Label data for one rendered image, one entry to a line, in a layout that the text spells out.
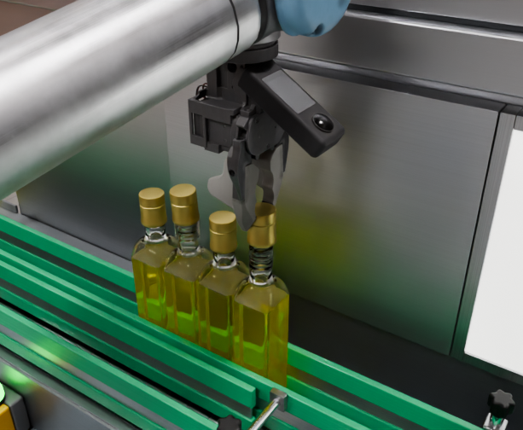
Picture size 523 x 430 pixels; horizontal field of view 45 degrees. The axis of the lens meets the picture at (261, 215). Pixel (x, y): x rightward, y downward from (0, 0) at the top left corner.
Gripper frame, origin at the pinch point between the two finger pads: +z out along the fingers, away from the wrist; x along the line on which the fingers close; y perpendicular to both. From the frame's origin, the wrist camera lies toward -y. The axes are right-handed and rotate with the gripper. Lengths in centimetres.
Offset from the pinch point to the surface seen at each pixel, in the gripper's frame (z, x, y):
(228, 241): 4.9, 0.7, 4.4
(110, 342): 27.0, 6.3, 23.2
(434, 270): 8.1, -12.4, -17.6
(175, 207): 1.9, 2.0, 11.7
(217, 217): 2.3, 0.3, 6.3
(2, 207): 30, -13, 77
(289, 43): -16.4, -12.9, 4.6
